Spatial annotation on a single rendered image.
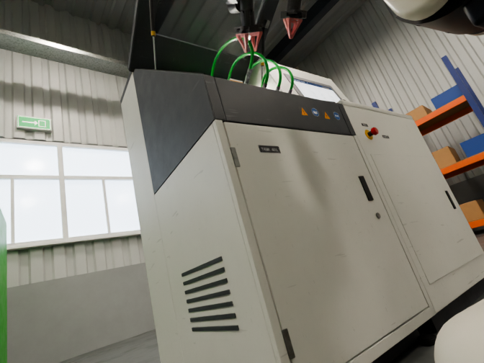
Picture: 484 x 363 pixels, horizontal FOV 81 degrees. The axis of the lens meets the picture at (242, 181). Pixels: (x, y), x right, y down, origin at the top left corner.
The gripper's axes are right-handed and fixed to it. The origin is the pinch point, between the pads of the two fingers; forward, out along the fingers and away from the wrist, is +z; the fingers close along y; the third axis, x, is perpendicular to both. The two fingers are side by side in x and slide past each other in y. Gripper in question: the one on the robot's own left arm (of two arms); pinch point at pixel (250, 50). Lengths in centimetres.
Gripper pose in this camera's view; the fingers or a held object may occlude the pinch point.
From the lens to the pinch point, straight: 133.1
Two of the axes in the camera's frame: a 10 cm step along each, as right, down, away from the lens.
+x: 5.6, 3.2, -7.6
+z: 1.0, 8.9, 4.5
